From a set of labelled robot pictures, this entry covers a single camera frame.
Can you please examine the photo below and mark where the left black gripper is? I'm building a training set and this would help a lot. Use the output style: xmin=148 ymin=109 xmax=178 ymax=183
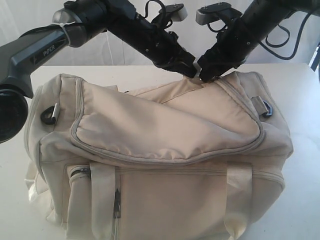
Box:
xmin=139 ymin=29 xmax=197 ymax=77

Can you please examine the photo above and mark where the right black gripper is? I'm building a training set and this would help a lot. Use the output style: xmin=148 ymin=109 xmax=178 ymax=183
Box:
xmin=197 ymin=27 xmax=250 ymax=82

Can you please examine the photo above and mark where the beige duffel bag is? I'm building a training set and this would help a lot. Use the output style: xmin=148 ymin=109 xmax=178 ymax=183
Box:
xmin=24 ymin=71 xmax=293 ymax=240

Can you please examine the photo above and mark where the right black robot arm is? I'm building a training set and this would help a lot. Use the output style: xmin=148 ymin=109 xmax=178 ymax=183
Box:
xmin=195 ymin=0 xmax=320 ymax=82

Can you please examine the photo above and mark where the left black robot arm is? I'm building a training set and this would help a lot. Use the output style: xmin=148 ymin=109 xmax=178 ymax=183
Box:
xmin=0 ymin=0 xmax=197 ymax=143

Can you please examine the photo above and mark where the white backdrop curtain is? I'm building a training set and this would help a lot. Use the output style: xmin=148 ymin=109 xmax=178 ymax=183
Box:
xmin=0 ymin=0 xmax=320 ymax=80

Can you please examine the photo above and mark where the dark stand at right edge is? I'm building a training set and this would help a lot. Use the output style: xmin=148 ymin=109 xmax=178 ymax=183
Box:
xmin=309 ymin=43 xmax=320 ymax=72

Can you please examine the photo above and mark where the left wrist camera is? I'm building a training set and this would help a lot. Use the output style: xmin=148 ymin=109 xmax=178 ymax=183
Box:
xmin=152 ymin=3 xmax=188 ymax=23

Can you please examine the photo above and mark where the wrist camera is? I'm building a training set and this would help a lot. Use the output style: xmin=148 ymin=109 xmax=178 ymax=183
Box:
xmin=152 ymin=3 xmax=188 ymax=23
xmin=195 ymin=2 xmax=231 ymax=26

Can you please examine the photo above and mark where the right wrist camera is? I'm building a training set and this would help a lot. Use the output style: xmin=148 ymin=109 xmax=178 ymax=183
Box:
xmin=195 ymin=2 xmax=231 ymax=26

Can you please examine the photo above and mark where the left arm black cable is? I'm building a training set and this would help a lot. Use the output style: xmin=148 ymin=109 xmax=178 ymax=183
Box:
xmin=134 ymin=0 xmax=181 ymax=41

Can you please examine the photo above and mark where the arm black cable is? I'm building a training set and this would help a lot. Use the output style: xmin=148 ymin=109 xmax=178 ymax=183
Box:
xmin=207 ymin=0 xmax=320 ymax=61
xmin=134 ymin=0 xmax=181 ymax=41

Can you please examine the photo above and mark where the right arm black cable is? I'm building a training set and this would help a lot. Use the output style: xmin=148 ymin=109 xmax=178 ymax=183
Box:
xmin=207 ymin=0 xmax=320 ymax=61

